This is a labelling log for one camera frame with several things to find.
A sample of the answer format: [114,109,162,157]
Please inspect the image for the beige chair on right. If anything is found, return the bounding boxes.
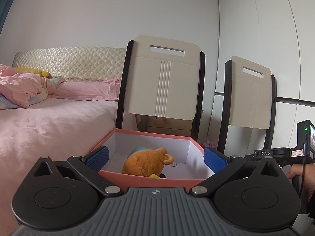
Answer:
[217,56,277,154]

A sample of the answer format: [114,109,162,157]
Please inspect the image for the pink cardboard box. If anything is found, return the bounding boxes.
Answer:
[98,129,214,191]

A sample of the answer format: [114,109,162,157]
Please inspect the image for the blue curtain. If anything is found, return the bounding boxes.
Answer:
[0,0,14,32]

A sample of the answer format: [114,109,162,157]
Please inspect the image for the crumpled pink duvet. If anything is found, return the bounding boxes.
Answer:
[0,65,66,110]

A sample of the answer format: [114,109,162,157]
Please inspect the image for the beige chair near box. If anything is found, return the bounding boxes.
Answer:
[115,35,206,140]

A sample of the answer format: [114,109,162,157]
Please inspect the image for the cream quilted headboard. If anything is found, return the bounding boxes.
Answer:
[12,47,127,82]

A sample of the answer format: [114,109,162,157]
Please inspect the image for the person's right hand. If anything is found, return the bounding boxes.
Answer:
[286,164,315,193]

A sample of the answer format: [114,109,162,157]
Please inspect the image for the orange plush toy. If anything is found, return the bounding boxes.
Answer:
[122,148,174,177]

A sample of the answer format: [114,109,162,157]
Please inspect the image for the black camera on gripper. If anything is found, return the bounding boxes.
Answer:
[297,120,314,164]

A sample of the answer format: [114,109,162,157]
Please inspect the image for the bed with pink sheet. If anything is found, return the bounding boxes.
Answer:
[1,98,118,235]

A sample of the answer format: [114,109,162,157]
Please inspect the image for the yellow pillow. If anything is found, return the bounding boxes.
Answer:
[16,68,50,78]

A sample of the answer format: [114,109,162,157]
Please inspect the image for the pink pillow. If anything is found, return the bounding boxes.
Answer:
[48,79,121,101]

